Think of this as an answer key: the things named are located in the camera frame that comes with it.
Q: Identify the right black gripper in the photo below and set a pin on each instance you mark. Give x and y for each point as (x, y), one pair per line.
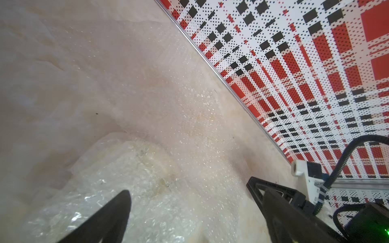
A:
(305, 197)

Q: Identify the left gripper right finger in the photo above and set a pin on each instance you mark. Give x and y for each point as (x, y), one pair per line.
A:
(288, 224)

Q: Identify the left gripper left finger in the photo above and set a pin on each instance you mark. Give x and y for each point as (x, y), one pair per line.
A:
(107, 225)

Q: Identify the bubble wrap around yellow plate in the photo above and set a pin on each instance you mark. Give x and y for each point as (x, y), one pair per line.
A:
(158, 89)

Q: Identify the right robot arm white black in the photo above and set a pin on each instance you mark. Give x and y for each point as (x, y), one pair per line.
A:
(357, 223)

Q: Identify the bubble wrapped plate left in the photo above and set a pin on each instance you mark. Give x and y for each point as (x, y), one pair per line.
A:
(163, 202)

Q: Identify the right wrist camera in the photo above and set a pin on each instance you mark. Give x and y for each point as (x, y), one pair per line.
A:
(309, 178)

